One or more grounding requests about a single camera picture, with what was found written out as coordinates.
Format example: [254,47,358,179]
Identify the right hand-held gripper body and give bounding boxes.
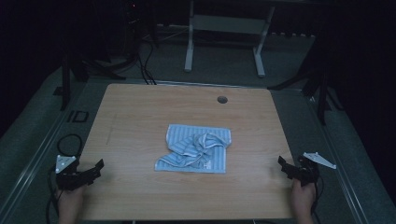
[292,151,337,187]

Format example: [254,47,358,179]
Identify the person's right hand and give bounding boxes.
[291,181,316,216]

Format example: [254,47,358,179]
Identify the blue striped towel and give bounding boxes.
[154,123,233,175]

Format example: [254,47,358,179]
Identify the dark equipment tower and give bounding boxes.
[122,0,158,63]

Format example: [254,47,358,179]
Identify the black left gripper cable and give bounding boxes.
[46,133,84,224]

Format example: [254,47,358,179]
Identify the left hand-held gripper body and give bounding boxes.
[54,154,90,191]

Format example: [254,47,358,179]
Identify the black floor cables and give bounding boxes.
[135,41,158,86]

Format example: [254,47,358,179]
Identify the metal floor rail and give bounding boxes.
[0,81,92,218]
[306,92,370,224]

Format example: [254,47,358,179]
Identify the person's left hand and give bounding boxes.
[56,186,87,216]

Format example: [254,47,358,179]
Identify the black metal stand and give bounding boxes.
[267,36,345,126]
[52,52,127,111]

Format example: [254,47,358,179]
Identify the white metal desk frame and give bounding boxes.
[184,0,276,78]

